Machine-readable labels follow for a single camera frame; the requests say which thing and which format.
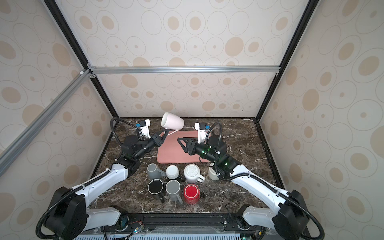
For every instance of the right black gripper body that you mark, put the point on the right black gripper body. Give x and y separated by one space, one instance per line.
203 150

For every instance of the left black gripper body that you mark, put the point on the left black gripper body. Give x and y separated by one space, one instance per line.
146 145

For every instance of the pale pink mug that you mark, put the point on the pale pink mug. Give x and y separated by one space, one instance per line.
172 122

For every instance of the pink rectangular tray mat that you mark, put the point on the pink rectangular tray mat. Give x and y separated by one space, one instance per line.
171 152

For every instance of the cream mug red inside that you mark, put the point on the cream mug red inside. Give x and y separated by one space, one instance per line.
212 174

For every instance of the white ribbed-bottom mug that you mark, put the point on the white ribbed-bottom mug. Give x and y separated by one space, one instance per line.
193 175

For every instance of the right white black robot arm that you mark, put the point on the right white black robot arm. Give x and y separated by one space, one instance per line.
274 197

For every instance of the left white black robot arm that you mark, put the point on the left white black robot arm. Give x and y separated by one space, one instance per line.
68 214

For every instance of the grey mug back row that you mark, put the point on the grey mug back row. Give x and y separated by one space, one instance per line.
154 172

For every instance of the grey mug row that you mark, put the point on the grey mug row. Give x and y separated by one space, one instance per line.
173 189
154 172

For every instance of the grey mug front row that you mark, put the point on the grey mug front row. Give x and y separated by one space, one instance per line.
173 189

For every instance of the black mug white rim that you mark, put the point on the black mug white rim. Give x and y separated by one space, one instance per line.
157 189

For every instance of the left slanted aluminium bar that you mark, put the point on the left slanted aluminium bar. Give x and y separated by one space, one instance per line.
26 137

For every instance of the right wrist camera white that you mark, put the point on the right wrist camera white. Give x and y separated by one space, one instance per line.
203 131

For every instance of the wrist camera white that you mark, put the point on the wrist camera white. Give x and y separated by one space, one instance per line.
142 130
203 131

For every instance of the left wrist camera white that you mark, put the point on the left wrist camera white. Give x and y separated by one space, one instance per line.
142 130

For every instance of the white mug black handle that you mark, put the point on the white mug black handle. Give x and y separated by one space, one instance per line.
173 173

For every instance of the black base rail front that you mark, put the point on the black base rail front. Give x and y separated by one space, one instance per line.
180 225

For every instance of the horizontal aluminium frame bar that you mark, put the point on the horizontal aluminium frame bar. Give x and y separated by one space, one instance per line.
185 69

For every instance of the left black corner post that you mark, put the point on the left black corner post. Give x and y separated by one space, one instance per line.
60 20

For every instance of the black corner post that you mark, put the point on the black corner post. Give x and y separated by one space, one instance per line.
60 20
304 20

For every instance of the right black corner post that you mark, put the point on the right black corner post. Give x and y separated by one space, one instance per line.
304 20

